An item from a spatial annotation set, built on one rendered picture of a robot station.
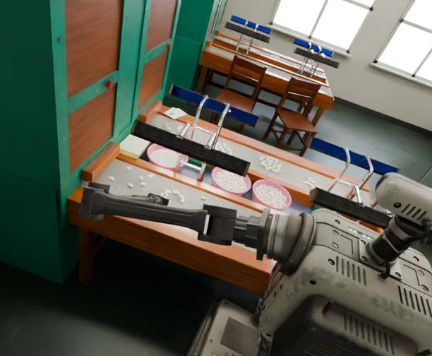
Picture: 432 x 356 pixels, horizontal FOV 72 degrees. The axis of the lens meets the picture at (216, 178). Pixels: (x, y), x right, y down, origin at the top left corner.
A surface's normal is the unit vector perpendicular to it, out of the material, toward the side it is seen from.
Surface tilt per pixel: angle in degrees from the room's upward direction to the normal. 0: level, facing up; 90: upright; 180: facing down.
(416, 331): 90
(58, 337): 0
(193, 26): 90
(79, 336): 0
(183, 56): 90
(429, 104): 90
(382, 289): 0
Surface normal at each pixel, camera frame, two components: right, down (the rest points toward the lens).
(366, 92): -0.17, 0.59
